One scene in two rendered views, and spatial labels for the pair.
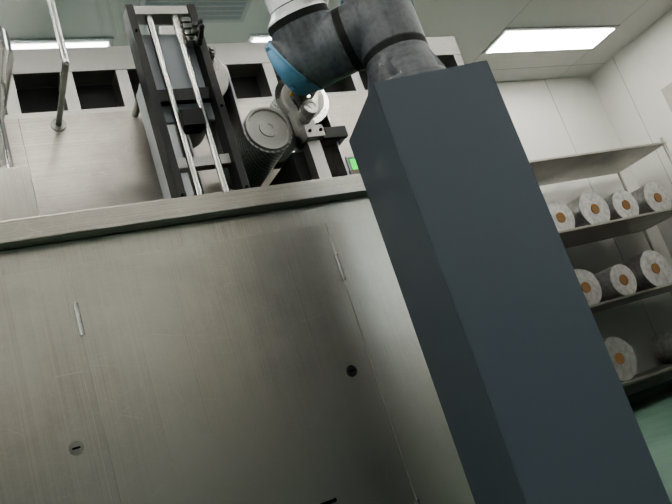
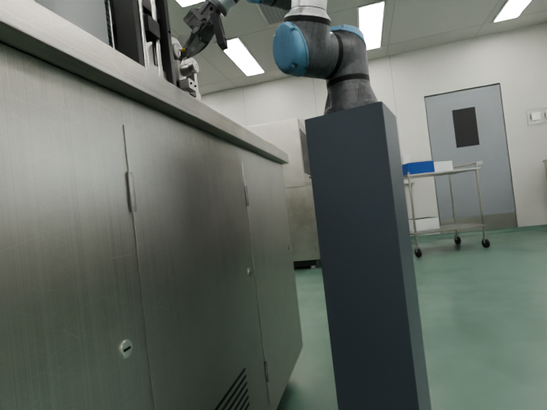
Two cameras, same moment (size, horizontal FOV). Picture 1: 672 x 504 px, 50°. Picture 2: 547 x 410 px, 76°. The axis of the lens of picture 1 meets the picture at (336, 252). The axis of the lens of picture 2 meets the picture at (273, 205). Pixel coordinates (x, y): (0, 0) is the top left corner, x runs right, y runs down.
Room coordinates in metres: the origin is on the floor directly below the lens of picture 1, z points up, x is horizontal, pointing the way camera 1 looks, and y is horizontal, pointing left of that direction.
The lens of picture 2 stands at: (0.65, 0.66, 0.67)
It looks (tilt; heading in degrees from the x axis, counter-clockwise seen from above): 1 degrees up; 313
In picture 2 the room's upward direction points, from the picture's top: 7 degrees counter-clockwise
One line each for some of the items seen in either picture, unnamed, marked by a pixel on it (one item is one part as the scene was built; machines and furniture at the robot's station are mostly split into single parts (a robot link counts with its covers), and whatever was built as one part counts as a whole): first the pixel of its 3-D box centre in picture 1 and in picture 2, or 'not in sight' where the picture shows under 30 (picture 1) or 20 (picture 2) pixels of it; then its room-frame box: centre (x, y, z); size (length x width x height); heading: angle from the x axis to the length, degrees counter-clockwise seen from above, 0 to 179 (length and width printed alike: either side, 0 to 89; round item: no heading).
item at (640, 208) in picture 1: (606, 276); not in sight; (5.30, -1.83, 0.92); 1.83 x 0.53 x 1.85; 119
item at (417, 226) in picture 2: not in sight; (436, 206); (2.08, -3.60, 0.51); 0.91 x 0.58 x 1.02; 51
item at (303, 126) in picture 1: (319, 160); (187, 106); (1.64, -0.03, 1.05); 0.06 x 0.05 x 0.31; 29
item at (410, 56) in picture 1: (404, 77); (349, 99); (1.13, -0.21, 0.95); 0.15 x 0.15 x 0.10
